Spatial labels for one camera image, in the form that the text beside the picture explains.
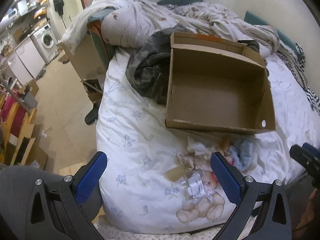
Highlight brown cardboard box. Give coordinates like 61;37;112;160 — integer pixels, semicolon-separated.
165;32;276;134

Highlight clear plastic packet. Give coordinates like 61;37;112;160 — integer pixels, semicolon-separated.
187;171;217;202

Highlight black white striped blanket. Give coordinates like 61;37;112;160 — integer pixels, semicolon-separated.
276;41;319;114

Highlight white floral bed duvet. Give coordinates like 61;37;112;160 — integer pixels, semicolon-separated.
97;49;319;234

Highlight camouflage dark green jacket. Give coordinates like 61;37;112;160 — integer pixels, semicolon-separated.
125;24;189;105

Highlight crumpled checkered beige quilt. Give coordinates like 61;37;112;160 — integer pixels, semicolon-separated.
61;0;280;57

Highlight dark teal pillow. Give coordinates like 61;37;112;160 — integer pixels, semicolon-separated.
243;10;304;58

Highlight large brown bedside box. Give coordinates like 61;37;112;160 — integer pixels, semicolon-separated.
61;20;115;103

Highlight person's right hand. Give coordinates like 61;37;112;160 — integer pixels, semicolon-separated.
297;189;319;229

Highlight white washing machine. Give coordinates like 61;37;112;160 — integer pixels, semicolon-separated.
31;23;57;64

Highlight white kitchen cabinets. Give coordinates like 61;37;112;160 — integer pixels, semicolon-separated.
4;37;45;85

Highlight wooden shelf rack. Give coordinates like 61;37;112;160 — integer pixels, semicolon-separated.
1;94;48;170

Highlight beige frilly fabric scrunchie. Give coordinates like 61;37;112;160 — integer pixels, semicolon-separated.
177;136;219;171

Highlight black hanging bag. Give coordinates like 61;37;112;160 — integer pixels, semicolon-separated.
53;0;65;16

